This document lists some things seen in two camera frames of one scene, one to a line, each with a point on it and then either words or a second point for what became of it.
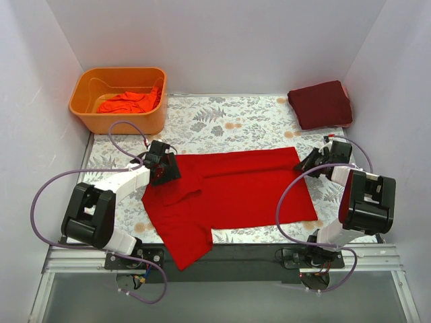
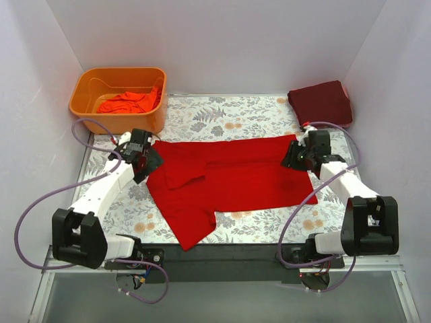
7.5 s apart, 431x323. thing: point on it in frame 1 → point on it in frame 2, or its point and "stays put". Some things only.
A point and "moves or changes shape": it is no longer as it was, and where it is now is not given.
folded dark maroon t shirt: x=321 y=105 stays put
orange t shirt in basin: x=130 y=102 stays put
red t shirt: x=227 y=190 moves or changes shape
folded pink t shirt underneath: x=345 y=91 stays put
